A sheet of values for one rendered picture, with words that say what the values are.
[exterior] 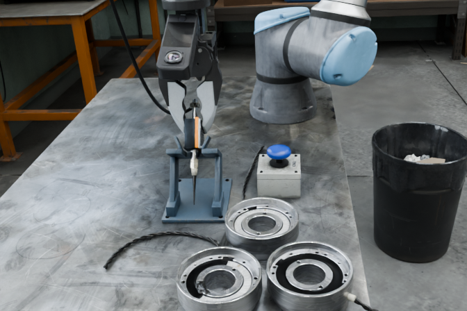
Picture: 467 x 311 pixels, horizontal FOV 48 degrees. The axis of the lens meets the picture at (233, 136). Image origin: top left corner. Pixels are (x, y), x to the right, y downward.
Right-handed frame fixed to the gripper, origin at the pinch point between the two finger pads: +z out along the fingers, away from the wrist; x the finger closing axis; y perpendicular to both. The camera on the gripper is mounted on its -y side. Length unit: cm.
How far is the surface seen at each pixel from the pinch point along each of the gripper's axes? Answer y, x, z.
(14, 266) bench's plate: -18.8, 23.8, 12.9
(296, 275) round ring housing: -22.0, -15.5, 11.4
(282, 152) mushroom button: 0.9, -13.9, 4.9
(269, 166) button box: 1.5, -11.8, 7.7
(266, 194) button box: -1.0, -11.2, 11.6
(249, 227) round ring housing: -13.5, -9.1, 9.7
